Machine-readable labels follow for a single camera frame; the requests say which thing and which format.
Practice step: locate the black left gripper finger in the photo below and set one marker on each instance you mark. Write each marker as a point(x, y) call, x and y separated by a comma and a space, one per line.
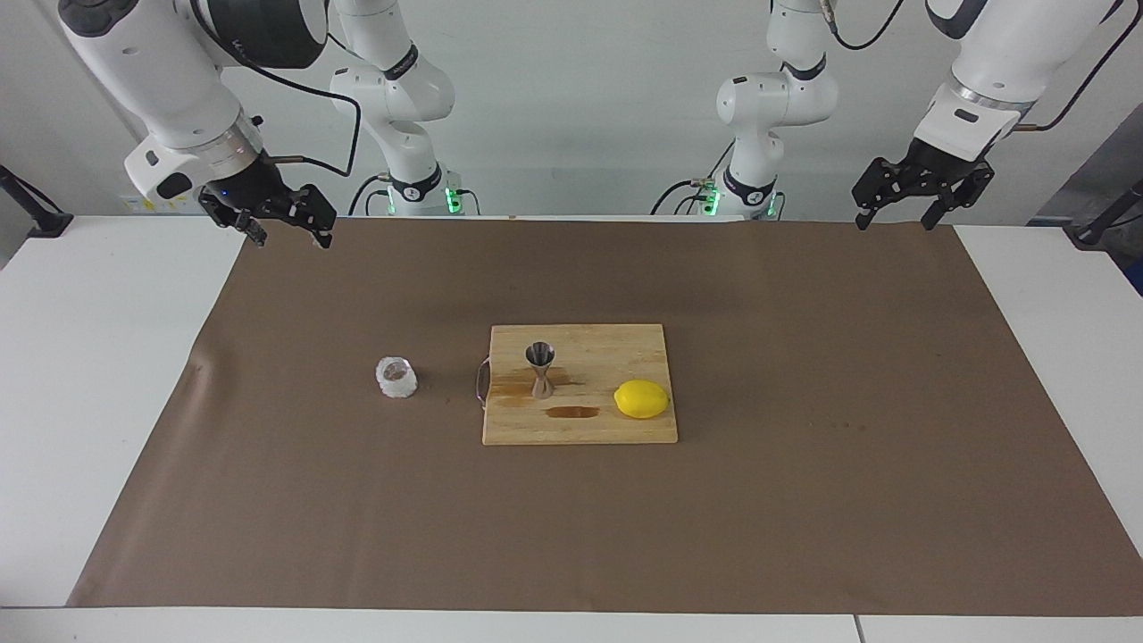
point(871, 192)
point(964, 201)

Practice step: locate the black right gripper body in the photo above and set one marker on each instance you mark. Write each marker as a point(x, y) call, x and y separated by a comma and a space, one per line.
point(246, 183)

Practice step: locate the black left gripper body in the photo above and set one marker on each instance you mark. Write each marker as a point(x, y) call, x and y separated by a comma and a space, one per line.
point(938, 170)

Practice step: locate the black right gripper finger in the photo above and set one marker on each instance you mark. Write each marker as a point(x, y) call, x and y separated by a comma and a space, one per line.
point(253, 228)
point(312, 210)

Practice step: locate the clear textured glass cup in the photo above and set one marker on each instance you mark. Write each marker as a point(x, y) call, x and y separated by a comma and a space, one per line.
point(396, 379)

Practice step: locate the steel double jigger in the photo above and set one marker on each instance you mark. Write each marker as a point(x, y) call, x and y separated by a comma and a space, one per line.
point(542, 386)

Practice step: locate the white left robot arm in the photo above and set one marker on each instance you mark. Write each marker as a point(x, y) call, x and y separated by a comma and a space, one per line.
point(1000, 45)

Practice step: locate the dark grey panel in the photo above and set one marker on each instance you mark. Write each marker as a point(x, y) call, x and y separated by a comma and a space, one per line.
point(1085, 183)

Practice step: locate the black clamp stand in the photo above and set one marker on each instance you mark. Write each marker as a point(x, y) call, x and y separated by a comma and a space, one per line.
point(1091, 234)
point(49, 223)

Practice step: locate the blue plastic object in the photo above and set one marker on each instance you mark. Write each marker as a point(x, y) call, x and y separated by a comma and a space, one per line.
point(1137, 279)

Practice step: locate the brown paper table mat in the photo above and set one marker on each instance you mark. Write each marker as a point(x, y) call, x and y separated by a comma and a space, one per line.
point(357, 518)

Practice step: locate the yellow lemon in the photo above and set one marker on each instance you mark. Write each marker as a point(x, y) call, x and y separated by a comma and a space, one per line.
point(641, 399)

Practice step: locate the wooden cutting board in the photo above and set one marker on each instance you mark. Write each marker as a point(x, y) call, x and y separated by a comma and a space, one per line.
point(607, 429)

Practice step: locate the white wall socket box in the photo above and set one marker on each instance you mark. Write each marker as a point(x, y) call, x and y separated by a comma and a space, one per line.
point(134, 205)

